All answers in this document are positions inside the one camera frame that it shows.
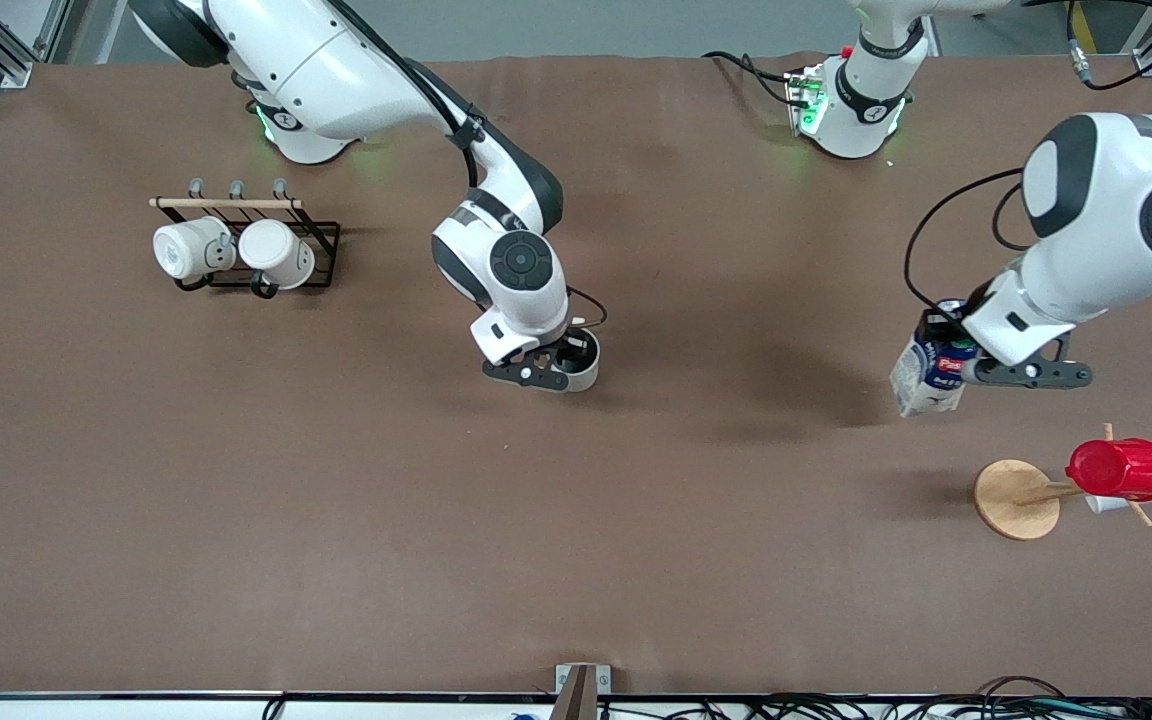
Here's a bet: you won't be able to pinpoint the light grey mug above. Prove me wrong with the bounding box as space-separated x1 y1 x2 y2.
544 325 602 394

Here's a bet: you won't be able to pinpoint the blue white milk carton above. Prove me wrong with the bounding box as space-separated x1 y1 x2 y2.
889 300 983 419

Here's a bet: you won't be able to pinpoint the red plastic cup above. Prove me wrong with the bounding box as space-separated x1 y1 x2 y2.
1066 438 1152 503

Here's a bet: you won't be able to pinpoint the wooden mug tree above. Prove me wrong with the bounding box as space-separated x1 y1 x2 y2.
974 423 1152 542

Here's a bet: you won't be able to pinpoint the white ceramic mug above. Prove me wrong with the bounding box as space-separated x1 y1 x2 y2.
153 217 237 283
238 219 317 299

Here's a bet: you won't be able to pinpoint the green-lit left base box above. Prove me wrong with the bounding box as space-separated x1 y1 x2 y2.
784 65 829 137

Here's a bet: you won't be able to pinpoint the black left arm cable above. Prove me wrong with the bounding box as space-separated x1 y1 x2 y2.
902 168 1032 313

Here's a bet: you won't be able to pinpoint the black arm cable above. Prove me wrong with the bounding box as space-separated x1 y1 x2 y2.
326 0 609 331
902 168 1032 313

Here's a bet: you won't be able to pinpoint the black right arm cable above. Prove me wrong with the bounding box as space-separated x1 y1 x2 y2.
326 0 609 331

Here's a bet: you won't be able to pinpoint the black wire mug rack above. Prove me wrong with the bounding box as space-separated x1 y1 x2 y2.
148 177 342 299

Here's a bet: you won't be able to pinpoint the black cable with plug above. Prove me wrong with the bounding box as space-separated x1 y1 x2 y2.
1066 0 1152 113

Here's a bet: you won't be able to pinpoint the black left base cable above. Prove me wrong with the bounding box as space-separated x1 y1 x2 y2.
703 50 799 107

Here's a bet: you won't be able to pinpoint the metal table edge bracket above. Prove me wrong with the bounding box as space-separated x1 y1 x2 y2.
554 663 612 697

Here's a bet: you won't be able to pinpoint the brown bar at bracket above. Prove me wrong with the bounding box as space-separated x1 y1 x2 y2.
548 667 599 720

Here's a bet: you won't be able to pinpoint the black looped floor cable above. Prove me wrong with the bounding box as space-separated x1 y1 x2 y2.
976 675 1069 701

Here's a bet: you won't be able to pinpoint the black tangled floor cables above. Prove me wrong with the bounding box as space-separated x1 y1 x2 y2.
596 694 1152 720

